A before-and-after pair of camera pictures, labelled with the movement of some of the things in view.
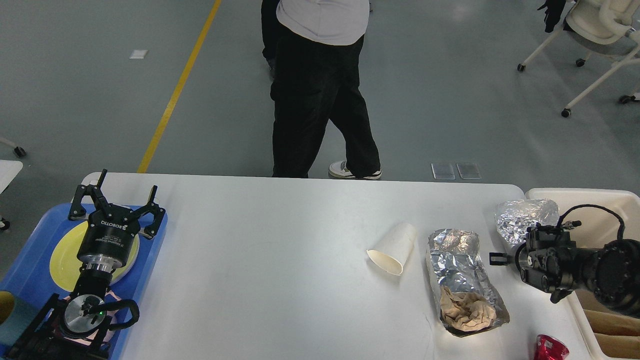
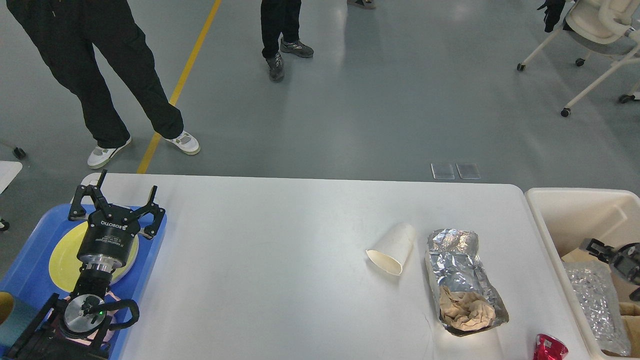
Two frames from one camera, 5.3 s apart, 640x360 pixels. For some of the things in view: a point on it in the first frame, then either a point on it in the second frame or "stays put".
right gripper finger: (498, 258) → (626, 259)
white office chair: (608, 27) stays put
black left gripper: (109, 239) stays put
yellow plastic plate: (65, 265) stays put
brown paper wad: (466, 312) stays put
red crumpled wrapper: (548, 348) stays put
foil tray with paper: (469, 303) stays put
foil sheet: (514, 218) → (595, 286)
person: (319, 45) → (64, 33)
